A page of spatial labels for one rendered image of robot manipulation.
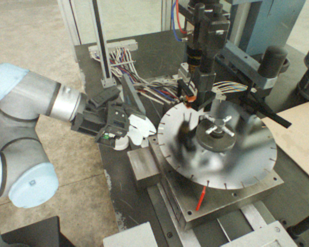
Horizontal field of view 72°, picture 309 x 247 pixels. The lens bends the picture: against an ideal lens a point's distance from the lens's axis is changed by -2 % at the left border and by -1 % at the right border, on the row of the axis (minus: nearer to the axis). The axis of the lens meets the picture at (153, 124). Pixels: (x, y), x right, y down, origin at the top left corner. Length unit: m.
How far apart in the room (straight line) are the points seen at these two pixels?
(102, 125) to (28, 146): 0.15
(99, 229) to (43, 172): 1.14
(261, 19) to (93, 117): 0.93
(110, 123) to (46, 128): 1.71
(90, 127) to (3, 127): 0.16
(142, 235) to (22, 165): 0.29
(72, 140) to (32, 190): 1.56
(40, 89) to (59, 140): 1.55
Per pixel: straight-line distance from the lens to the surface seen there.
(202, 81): 0.54
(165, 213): 0.71
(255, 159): 0.62
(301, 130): 1.08
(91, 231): 1.53
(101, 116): 0.49
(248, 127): 0.69
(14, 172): 0.41
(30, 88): 0.46
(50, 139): 2.03
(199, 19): 0.47
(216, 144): 0.60
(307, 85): 1.25
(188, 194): 0.63
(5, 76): 0.47
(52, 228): 0.76
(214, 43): 0.49
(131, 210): 0.72
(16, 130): 0.48
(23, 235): 0.79
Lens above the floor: 1.42
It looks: 47 degrees down
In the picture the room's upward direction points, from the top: straight up
